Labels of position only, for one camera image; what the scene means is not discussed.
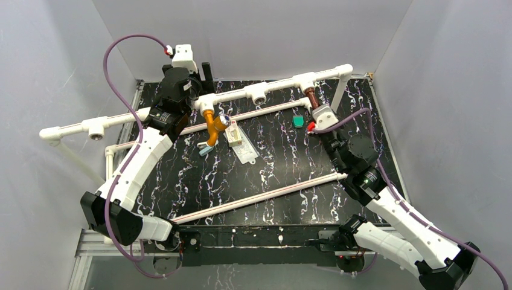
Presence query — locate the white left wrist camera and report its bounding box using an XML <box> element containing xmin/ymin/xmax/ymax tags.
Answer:
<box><xmin>164</xmin><ymin>44</ymin><xmax>198</xmax><ymax>74</ymax></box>

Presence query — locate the aluminium rail frame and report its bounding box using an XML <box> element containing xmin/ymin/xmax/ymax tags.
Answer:
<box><xmin>68</xmin><ymin>226</ymin><xmax>450</xmax><ymax>290</ymax></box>

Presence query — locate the clear plastic bag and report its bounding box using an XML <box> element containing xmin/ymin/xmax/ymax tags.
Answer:
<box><xmin>230</xmin><ymin>127</ymin><xmax>260</xmax><ymax>165</ymax></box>

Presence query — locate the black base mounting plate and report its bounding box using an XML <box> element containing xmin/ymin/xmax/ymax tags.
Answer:
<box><xmin>153</xmin><ymin>224</ymin><xmax>366</xmax><ymax>274</ymax></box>

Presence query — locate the brown water faucet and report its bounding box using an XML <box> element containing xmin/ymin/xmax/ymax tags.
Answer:
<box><xmin>304</xmin><ymin>87</ymin><xmax>319</xmax><ymax>111</ymax></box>

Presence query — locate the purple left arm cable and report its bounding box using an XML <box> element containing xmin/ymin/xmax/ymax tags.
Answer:
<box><xmin>103</xmin><ymin>34</ymin><xmax>179</xmax><ymax>280</ymax></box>

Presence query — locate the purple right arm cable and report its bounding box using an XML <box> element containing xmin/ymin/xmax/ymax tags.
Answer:
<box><xmin>313</xmin><ymin>108</ymin><xmax>510</xmax><ymax>290</ymax></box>

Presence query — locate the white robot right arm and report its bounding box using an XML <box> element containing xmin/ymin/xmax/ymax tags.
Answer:
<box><xmin>319</xmin><ymin>129</ymin><xmax>479</xmax><ymax>289</ymax></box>

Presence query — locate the light blue tape roll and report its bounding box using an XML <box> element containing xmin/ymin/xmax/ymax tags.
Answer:
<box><xmin>199</xmin><ymin>146</ymin><xmax>214</xmax><ymax>156</ymax></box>

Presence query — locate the orange water faucet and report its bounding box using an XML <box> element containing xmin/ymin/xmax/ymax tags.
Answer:
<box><xmin>203</xmin><ymin>110</ymin><xmax>231</xmax><ymax>147</ymax></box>

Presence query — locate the white PVC pipe frame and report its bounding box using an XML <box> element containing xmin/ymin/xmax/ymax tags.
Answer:
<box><xmin>39</xmin><ymin>63</ymin><xmax>354</xmax><ymax>226</ymax></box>

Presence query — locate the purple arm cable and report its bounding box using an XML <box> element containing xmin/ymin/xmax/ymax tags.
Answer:
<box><xmin>313</xmin><ymin>108</ymin><xmax>510</xmax><ymax>290</ymax></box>
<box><xmin>103</xmin><ymin>34</ymin><xmax>179</xmax><ymax>280</ymax></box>

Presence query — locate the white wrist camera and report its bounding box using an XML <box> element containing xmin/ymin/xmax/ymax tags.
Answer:
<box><xmin>307</xmin><ymin>105</ymin><xmax>339</xmax><ymax>133</ymax></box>
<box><xmin>164</xmin><ymin>44</ymin><xmax>198</xmax><ymax>74</ymax></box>

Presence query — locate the small cardboard box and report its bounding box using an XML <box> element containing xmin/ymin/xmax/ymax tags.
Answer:
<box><xmin>224</xmin><ymin>120</ymin><xmax>243</xmax><ymax>147</ymax></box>

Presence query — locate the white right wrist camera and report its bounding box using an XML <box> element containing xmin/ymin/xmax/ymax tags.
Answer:
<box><xmin>307</xmin><ymin>105</ymin><xmax>339</xmax><ymax>133</ymax></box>

